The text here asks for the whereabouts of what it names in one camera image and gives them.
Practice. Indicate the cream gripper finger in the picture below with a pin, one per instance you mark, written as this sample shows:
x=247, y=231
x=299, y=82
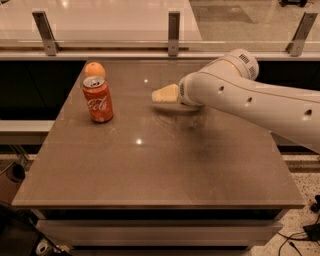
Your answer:
x=167, y=94

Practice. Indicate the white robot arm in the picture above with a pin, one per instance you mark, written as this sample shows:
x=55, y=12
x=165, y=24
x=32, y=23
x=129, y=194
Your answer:
x=229, y=84

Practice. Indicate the red Coca-Cola can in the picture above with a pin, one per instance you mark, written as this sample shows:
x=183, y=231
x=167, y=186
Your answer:
x=98, y=97

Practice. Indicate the orange fruit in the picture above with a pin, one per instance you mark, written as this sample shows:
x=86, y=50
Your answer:
x=94, y=69

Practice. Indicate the brown table with drawer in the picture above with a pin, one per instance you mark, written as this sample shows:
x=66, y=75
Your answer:
x=156, y=174

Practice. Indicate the roll of tape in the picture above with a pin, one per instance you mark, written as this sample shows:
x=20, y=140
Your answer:
x=44, y=249

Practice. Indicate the middle metal railing bracket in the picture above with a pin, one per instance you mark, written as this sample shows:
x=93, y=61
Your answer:
x=173, y=32

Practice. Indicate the metal railing bracket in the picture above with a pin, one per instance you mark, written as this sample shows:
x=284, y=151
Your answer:
x=173, y=32
x=296, y=45
x=50, y=45

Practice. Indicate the right metal railing bracket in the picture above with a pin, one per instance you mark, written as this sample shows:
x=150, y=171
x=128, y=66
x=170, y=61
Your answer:
x=296, y=45

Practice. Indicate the left metal railing bracket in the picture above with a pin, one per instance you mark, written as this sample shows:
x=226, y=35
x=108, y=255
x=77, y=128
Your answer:
x=50, y=45

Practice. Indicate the black power adapter with cables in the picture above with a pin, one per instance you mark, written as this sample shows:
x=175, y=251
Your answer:
x=310, y=233

